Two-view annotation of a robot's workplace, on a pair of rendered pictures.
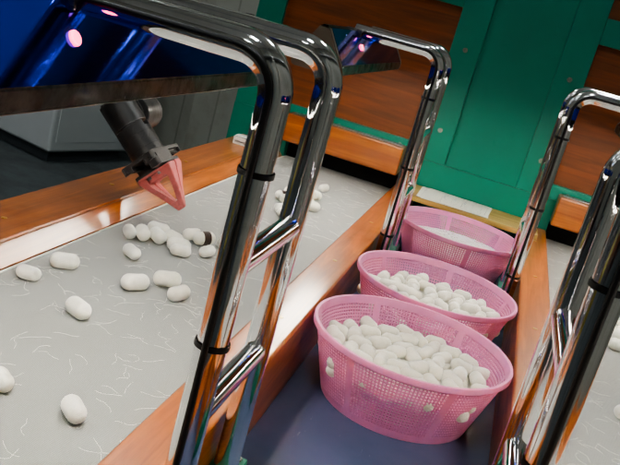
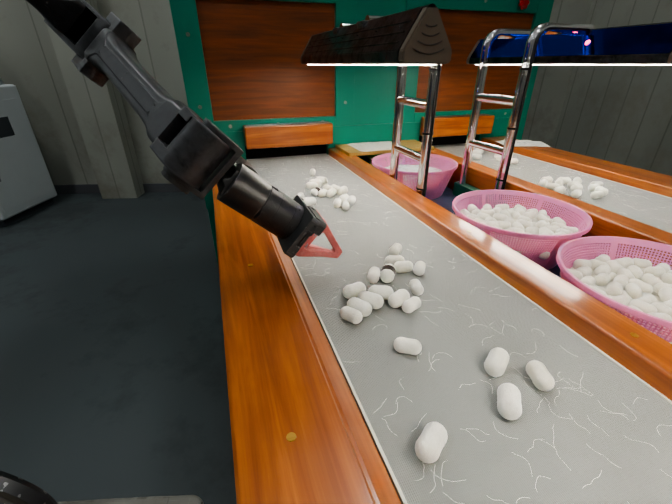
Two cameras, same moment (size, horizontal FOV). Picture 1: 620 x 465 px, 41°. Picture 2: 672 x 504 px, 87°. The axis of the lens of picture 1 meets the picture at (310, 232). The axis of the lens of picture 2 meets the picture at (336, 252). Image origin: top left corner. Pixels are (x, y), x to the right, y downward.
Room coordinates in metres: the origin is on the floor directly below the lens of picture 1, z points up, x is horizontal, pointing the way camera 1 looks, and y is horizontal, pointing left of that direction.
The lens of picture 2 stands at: (0.87, 0.46, 1.04)
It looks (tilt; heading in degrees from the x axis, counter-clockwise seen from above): 28 degrees down; 331
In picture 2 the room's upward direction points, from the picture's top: straight up
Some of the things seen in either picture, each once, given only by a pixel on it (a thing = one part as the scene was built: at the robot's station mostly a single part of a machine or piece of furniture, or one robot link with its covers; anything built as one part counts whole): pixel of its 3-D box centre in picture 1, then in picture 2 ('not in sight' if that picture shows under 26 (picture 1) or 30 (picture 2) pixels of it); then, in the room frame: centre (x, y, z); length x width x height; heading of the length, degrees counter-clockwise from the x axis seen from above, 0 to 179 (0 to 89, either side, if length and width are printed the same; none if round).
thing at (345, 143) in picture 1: (343, 142); (289, 134); (2.06, -0.02, 0.83); 0.30 x 0.06 x 0.07; 79
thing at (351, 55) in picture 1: (359, 48); (351, 44); (1.62, 0.00, 1.08); 0.62 x 0.08 x 0.07; 169
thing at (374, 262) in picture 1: (428, 308); (512, 229); (1.30, -0.22, 0.72); 0.27 x 0.27 x 0.10
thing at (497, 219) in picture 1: (468, 208); (384, 147); (1.94, -0.35, 0.77); 0.33 x 0.15 x 0.01; 79
